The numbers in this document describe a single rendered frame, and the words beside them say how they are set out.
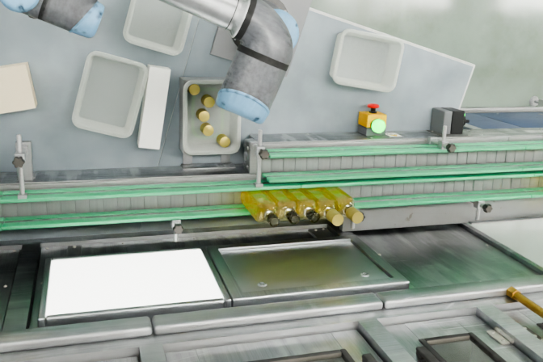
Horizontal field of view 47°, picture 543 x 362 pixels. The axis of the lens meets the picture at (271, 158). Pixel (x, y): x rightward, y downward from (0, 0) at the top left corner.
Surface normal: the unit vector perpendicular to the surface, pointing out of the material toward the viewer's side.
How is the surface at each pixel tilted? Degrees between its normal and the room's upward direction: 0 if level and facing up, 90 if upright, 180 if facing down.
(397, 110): 0
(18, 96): 0
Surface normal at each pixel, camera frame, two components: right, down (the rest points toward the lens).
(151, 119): 0.29, 0.24
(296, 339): 0.04, -0.97
